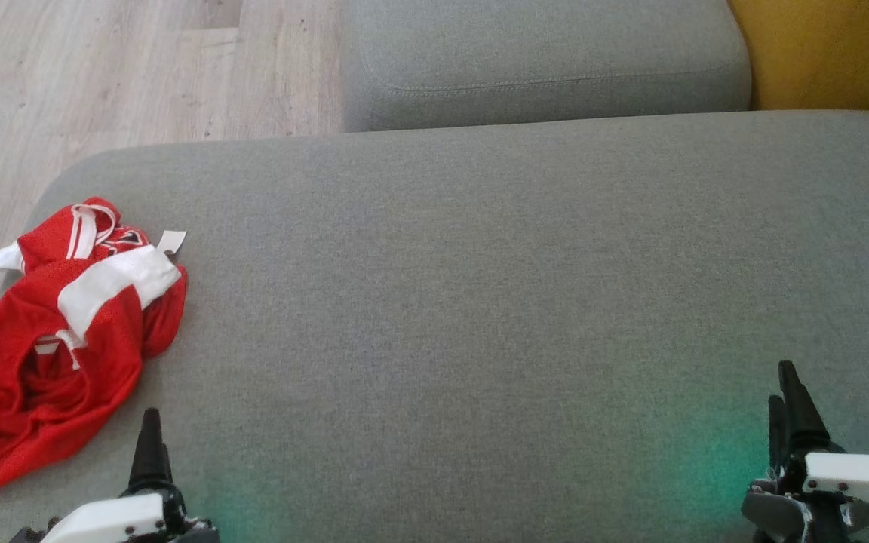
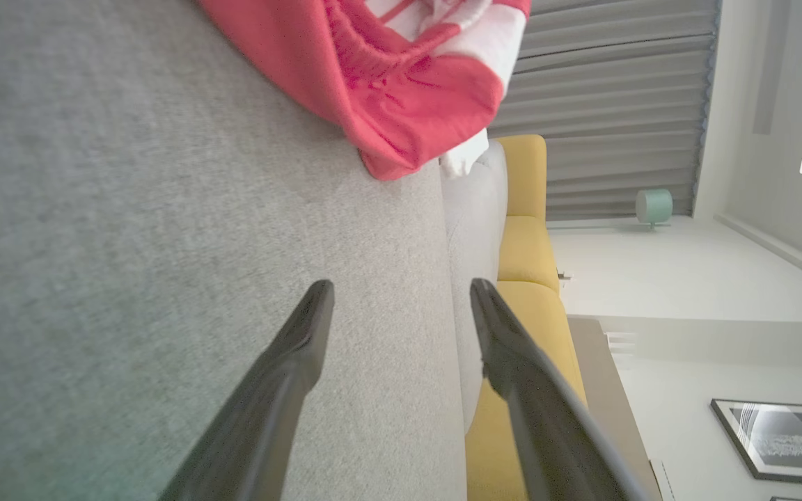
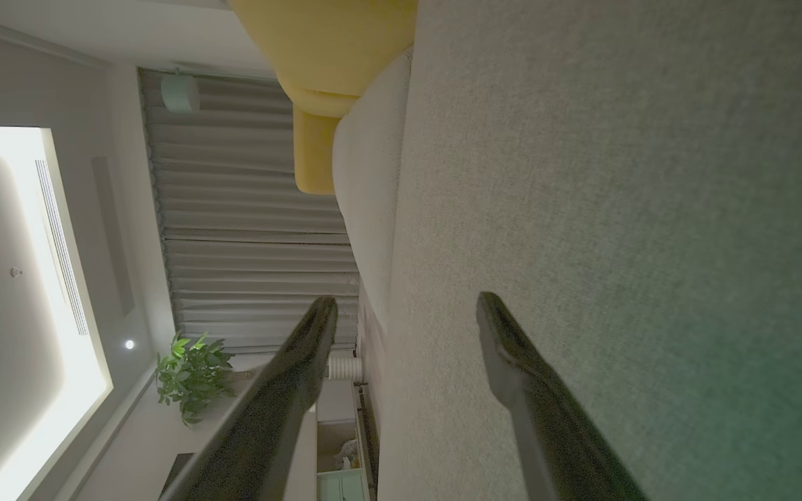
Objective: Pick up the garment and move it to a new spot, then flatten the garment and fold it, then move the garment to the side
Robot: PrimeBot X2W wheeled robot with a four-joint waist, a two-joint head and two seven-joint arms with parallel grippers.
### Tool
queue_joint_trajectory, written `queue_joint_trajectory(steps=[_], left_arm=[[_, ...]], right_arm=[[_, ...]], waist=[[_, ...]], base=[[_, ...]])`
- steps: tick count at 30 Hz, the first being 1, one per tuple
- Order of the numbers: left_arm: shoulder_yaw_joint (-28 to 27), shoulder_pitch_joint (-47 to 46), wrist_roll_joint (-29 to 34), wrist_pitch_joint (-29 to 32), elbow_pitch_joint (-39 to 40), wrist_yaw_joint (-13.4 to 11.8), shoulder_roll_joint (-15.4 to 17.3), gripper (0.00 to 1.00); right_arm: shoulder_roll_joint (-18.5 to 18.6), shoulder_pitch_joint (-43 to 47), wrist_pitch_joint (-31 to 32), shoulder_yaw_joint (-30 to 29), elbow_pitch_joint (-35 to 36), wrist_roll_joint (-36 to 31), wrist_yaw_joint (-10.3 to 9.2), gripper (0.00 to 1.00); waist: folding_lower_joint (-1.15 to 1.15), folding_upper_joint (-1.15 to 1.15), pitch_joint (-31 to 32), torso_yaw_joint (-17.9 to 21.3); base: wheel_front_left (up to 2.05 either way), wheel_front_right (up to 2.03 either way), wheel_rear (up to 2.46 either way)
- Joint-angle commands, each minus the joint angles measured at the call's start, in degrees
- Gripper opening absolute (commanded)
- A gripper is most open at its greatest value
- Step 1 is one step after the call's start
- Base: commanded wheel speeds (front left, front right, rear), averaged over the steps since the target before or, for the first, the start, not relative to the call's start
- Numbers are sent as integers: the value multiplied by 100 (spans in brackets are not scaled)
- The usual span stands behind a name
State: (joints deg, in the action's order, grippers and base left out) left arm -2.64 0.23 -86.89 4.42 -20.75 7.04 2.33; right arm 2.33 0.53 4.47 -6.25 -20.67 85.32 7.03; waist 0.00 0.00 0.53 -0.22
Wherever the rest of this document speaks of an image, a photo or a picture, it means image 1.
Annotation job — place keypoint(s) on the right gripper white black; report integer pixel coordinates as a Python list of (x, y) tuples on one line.
[(857, 479)]

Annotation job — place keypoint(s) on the wide yellow sofa backrest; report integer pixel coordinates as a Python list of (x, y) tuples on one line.
[(842, 53)]

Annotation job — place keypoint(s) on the medium grey sofa seat cushion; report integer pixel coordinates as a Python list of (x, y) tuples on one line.
[(540, 53)]

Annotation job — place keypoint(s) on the red jersey with white stripes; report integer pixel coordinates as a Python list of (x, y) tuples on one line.
[(27, 407)]

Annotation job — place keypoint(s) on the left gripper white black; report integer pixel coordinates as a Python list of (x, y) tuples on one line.
[(110, 520)]

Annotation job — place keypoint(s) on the large grey sofa seat cushion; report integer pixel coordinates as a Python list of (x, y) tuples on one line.
[(480, 302)]

